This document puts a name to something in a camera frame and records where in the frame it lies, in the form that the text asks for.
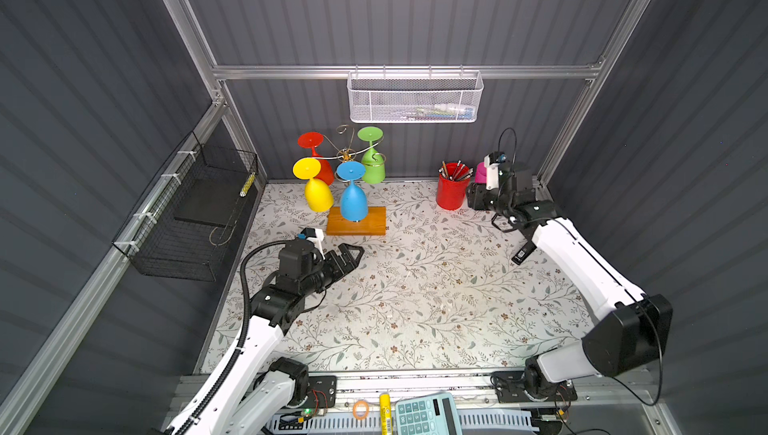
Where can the orange rubber band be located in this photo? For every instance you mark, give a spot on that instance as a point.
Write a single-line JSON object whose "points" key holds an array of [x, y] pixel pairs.
{"points": [[361, 410]]}

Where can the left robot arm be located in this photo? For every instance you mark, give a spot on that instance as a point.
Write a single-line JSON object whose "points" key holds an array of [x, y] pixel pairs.
{"points": [[247, 389]]}

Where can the yellow glue stick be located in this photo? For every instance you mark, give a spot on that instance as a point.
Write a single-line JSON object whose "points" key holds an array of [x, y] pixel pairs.
{"points": [[385, 414]]}

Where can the blue wine glass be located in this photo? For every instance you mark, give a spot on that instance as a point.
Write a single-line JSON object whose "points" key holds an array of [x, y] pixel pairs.
{"points": [[353, 205]]}

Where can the yellow wine glass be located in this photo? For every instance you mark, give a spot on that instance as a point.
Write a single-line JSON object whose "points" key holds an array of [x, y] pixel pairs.
{"points": [[317, 193]]}

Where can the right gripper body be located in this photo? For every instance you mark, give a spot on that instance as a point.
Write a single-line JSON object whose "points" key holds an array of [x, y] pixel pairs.
{"points": [[487, 200]]}

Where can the pink wine glass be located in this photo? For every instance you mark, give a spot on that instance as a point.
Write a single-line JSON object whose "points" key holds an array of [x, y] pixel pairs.
{"points": [[480, 175]]}

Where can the black stapler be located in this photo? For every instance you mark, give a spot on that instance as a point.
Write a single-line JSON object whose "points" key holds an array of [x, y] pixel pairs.
{"points": [[523, 253]]}

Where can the white wire mesh basket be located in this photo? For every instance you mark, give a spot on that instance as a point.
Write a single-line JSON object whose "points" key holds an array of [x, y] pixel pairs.
{"points": [[414, 96]]}

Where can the red pen cup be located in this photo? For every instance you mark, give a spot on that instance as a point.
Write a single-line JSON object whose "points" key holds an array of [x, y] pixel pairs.
{"points": [[453, 181]]}

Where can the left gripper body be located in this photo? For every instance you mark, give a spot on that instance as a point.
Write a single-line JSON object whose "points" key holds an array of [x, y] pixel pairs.
{"points": [[323, 273]]}

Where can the red-orange wine glass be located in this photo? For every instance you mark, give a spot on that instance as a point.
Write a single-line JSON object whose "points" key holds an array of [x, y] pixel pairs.
{"points": [[312, 140]]}

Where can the calculator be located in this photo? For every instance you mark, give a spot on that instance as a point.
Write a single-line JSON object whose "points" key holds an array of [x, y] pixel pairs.
{"points": [[434, 414]]}

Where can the green wine glass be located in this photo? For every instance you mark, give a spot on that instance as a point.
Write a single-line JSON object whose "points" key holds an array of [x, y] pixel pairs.
{"points": [[373, 161]]}

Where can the gold rack with wooden base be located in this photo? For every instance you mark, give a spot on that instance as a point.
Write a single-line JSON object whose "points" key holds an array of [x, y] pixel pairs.
{"points": [[375, 222]]}

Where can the black wire basket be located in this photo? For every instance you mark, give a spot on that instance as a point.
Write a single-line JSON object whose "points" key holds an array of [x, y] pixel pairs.
{"points": [[196, 216]]}

